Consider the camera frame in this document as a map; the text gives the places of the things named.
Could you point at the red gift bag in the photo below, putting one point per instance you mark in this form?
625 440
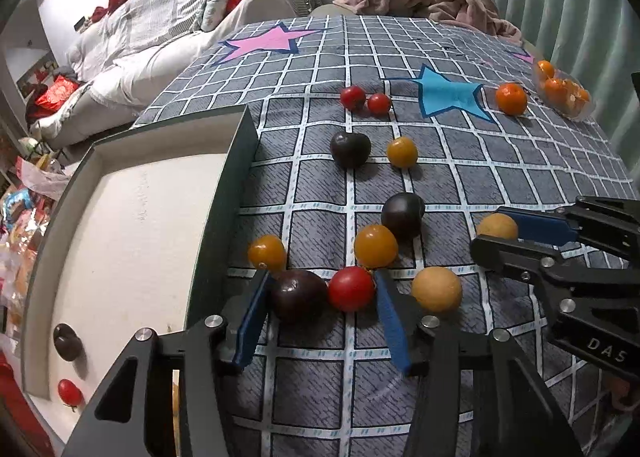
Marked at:
56 93

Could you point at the white sofa cover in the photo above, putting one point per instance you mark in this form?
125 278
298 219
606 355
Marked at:
135 52

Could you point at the clear plastic fruit container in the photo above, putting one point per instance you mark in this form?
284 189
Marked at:
575 104

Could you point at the tan round longan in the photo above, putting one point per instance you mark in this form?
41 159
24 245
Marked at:
436 289
496 227

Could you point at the checked blanket with stars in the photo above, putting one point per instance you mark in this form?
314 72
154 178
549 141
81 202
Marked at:
450 162

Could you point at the orange mandarin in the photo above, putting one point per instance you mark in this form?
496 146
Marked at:
545 69
556 88
511 98

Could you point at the pile of snack packets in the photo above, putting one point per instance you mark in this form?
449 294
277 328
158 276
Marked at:
20 247

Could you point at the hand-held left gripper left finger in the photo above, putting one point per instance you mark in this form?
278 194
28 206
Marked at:
251 324

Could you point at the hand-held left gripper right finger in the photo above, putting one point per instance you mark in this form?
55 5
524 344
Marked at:
395 324

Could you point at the dark purple plum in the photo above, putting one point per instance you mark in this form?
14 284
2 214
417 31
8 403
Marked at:
403 215
298 295
67 342
350 149

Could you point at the dark-rimmed white tray box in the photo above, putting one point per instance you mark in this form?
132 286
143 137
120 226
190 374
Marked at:
125 247

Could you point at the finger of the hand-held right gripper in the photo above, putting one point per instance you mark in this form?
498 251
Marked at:
515 253
542 228

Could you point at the red cherry tomato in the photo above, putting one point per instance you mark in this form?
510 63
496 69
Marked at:
379 104
351 288
70 393
353 97

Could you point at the pale green curtain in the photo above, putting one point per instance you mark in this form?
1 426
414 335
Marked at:
565 2

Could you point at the yellow cherry tomato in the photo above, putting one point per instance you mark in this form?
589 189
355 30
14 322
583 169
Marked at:
267 253
402 152
375 246

